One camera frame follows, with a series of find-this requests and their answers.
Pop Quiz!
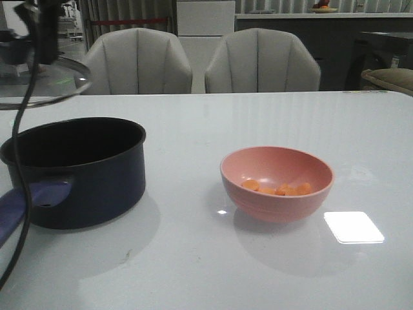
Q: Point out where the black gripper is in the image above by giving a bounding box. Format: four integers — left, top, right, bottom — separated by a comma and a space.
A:
14, 0, 66, 65

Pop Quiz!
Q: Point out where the glass lid with blue knob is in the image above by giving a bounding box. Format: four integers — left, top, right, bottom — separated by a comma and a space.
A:
1, 30, 91, 111

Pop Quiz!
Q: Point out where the pink bowl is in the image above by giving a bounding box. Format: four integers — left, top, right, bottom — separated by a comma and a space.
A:
220, 146, 334, 223

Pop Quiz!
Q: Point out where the left beige upholstered chair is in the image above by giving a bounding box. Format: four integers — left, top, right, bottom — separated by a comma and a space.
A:
83, 28, 193, 95

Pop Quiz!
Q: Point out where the beige upholstered chair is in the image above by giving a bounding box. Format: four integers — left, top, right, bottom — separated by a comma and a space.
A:
83, 28, 193, 95
204, 28, 321, 94

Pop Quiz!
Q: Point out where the dark blue saucepan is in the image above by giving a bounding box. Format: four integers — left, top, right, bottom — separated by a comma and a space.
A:
1, 117, 146, 243

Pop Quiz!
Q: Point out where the white drawer cabinet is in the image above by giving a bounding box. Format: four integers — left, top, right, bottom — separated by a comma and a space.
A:
176, 1, 236, 94

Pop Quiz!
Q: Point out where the right beige upholstered chair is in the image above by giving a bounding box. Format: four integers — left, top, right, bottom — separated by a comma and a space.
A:
204, 28, 321, 94

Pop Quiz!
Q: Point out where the fruit plate on counter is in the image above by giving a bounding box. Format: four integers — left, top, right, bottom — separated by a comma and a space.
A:
310, 0, 337, 14

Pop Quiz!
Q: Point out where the dark counter with white top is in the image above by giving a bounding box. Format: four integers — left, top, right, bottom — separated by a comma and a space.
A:
235, 13, 412, 90

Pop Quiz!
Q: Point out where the dark side table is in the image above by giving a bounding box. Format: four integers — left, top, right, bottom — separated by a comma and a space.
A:
345, 32, 412, 90

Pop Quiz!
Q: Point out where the tan cushion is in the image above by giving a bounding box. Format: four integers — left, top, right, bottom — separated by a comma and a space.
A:
361, 68, 412, 96

